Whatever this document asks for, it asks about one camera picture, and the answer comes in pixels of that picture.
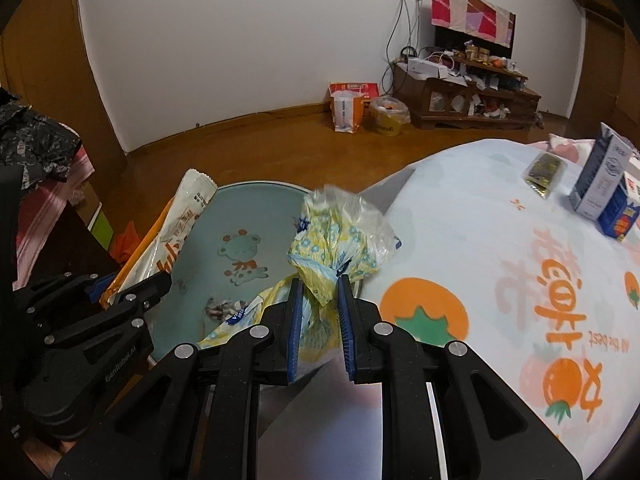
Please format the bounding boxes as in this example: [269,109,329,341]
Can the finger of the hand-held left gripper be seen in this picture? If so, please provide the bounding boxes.
[40,272,173,356]
[15,272,113,321]

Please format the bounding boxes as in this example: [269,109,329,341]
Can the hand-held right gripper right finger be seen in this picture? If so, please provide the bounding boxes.
[336,274,583,480]

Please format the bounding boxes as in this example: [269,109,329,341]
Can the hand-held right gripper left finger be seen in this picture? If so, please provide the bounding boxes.
[52,277,305,480]

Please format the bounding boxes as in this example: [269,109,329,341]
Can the white and orange snack packet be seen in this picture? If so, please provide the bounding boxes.
[100,169,218,308]

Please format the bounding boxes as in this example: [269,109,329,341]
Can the yellow and blue plastic bag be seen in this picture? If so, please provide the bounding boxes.
[197,185,403,376]

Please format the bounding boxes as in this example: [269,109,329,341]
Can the orange plastic bag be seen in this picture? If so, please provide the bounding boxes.
[110,220,138,266]

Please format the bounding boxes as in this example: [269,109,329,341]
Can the pink striped blanket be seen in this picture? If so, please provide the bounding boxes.
[15,150,96,286]

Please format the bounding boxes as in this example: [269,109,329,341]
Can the black patterned cloth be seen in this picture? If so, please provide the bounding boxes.
[0,90,83,186]

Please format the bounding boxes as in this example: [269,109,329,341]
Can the yellow bin with plastic liner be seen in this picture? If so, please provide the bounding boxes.
[369,95,411,137]

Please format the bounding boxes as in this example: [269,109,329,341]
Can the orange and white paper bag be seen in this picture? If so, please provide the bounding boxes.
[331,91,365,133]

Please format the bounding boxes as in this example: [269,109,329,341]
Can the brown wooden television cabinet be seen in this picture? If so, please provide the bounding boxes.
[392,57,543,132]

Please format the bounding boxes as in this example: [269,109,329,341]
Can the dark seaweed snack packet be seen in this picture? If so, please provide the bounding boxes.
[522,152,566,200]

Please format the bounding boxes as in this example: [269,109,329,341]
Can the white flat box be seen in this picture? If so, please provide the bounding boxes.
[407,57,448,80]

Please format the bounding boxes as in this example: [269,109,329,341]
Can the pink heart print blanket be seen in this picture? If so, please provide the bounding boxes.
[547,132,601,163]

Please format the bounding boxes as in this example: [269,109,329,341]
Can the tall white milk carton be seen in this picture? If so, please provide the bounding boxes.
[570,122,633,221]

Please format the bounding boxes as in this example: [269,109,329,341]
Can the blue and white carton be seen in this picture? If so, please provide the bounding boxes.
[597,170,640,243]

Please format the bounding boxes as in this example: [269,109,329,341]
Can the cluster of small jars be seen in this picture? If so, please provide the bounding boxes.
[462,45,518,68]

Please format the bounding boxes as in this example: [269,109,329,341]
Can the black television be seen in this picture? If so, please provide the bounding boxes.
[434,25,513,61]

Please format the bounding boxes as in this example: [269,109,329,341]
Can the pink and red patchwork cloth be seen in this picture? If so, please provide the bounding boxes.
[431,0,516,48]

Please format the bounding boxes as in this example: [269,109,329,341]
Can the brown wooden wardrobe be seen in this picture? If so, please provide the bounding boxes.
[565,0,640,126]

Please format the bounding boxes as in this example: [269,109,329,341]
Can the hanging cables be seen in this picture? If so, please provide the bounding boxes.
[382,0,421,96]

